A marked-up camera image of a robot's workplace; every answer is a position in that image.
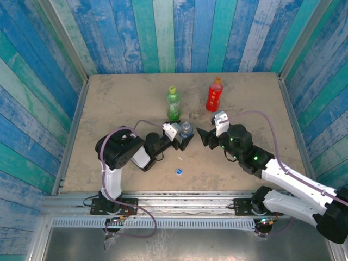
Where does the clear plastic bottle blue label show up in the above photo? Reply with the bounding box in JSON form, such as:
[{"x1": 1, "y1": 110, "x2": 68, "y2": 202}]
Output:
[{"x1": 178, "y1": 121, "x2": 195, "y2": 139}]

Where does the green plastic bottle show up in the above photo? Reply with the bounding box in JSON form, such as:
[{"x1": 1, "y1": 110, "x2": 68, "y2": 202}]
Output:
[{"x1": 166, "y1": 86, "x2": 182, "y2": 121}]

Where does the red drink bottle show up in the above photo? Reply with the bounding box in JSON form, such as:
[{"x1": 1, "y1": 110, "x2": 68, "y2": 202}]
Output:
[{"x1": 206, "y1": 78, "x2": 225, "y2": 113}]

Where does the steel sheet panel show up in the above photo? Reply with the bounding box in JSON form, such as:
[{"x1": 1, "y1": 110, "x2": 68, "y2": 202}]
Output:
[{"x1": 40, "y1": 227, "x2": 337, "y2": 261}]

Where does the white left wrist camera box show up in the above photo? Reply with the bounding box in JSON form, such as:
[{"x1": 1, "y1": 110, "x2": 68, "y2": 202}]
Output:
[{"x1": 162, "y1": 122, "x2": 182, "y2": 141}]

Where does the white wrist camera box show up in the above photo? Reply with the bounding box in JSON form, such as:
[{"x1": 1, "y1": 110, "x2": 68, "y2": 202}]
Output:
[
  {"x1": 211, "y1": 110, "x2": 229, "y2": 137},
  {"x1": 162, "y1": 122, "x2": 182, "y2": 141}
]

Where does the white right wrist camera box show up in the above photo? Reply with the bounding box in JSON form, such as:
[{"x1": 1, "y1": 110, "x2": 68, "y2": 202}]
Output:
[{"x1": 211, "y1": 110, "x2": 229, "y2": 137}]

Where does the aluminium table edge rail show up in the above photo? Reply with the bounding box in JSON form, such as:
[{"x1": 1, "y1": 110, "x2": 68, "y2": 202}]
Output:
[
  {"x1": 51, "y1": 78, "x2": 90, "y2": 195},
  {"x1": 277, "y1": 74, "x2": 321, "y2": 196}
]

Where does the aluminium mounting rail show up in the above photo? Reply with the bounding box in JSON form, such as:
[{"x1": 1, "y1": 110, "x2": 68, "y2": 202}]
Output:
[{"x1": 42, "y1": 191, "x2": 330, "y2": 218}]

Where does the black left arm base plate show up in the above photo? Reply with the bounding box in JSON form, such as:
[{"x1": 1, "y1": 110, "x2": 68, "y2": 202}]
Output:
[{"x1": 90, "y1": 197, "x2": 139, "y2": 216}]

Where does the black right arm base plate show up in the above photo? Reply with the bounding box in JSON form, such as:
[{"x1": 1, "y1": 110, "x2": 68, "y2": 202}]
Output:
[{"x1": 233, "y1": 198, "x2": 284, "y2": 217}]

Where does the white slotted cable duct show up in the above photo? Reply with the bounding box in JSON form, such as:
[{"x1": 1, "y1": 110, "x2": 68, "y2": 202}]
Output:
[{"x1": 51, "y1": 218, "x2": 257, "y2": 229}]

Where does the aluminium frame post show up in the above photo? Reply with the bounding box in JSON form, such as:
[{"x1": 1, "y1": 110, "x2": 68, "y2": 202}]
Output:
[
  {"x1": 278, "y1": 0, "x2": 333, "y2": 79},
  {"x1": 38, "y1": 0, "x2": 90, "y2": 82}
]

